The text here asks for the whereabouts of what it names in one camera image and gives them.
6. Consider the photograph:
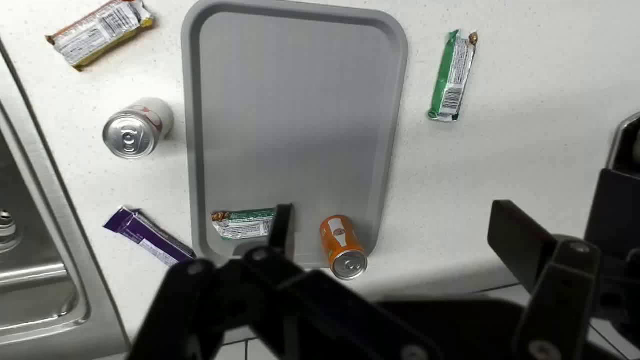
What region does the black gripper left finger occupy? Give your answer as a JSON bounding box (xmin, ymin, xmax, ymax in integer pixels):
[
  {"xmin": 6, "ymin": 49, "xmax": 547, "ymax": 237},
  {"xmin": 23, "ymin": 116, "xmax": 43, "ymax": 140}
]
[{"xmin": 126, "ymin": 204, "xmax": 441, "ymax": 360}]

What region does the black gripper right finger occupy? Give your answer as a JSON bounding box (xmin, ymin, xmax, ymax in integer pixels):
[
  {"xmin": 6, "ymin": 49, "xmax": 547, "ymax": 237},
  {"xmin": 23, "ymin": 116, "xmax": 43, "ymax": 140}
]
[{"xmin": 487, "ymin": 198, "xmax": 640, "ymax": 360}]

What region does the purple snack bar packet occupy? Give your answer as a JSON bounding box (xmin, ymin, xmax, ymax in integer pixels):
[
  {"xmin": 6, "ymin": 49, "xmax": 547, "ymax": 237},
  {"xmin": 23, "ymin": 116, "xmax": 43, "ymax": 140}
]
[{"xmin": 105, "ymin": 207, "xmax": 196, "ymax": 266}]

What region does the green snack bar packet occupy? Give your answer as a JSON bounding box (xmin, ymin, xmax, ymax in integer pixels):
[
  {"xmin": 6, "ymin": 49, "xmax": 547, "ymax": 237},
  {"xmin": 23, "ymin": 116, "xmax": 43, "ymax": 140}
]
[{"xmin": 427, "ymin": 29, "xmax": 478, "ymax": 121}]

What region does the orange snack bar packet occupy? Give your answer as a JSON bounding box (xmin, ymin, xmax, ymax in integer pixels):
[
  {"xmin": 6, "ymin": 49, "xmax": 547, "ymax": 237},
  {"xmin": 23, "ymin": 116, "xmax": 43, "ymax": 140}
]
[{"xmin": 46, "ymin": 0, "xmax": 157, "ymax": 70}]

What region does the grey plastic tray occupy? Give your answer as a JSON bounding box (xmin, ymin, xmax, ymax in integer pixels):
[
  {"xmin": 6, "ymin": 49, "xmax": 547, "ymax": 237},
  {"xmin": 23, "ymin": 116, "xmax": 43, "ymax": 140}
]
[{"xmin": 182, "ymin": 0, "xmax": 409, "ymax": 267}]

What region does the green packet near orange can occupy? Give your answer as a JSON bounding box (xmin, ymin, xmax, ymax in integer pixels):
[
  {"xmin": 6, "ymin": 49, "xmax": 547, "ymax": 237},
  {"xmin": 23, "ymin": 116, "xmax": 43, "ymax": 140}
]
[{"xmin": 211, "ymin": 207, "xmax": 274, "ymax": 240}]

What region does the orange soda can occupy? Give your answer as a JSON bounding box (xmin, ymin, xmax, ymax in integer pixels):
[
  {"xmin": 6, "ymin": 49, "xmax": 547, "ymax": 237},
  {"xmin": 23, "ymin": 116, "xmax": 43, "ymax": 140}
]
[{"xmin": 321, "ymin": 213, "xmax": 368, "ymax": 279}]

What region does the stainless steel sink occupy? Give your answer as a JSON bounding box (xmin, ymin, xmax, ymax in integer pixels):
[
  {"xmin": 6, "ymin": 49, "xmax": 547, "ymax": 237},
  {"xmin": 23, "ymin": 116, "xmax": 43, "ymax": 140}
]
[{"xmin": 0, "ymin": 44, "xmax": 131, "ymax": 360}]

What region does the silver diet coke can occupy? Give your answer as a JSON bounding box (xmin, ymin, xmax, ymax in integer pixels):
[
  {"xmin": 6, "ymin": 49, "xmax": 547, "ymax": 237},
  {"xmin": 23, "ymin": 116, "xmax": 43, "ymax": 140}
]
[{"xmin": 103, "ymin": 98, "xmax": 174, "ymax": 158}]

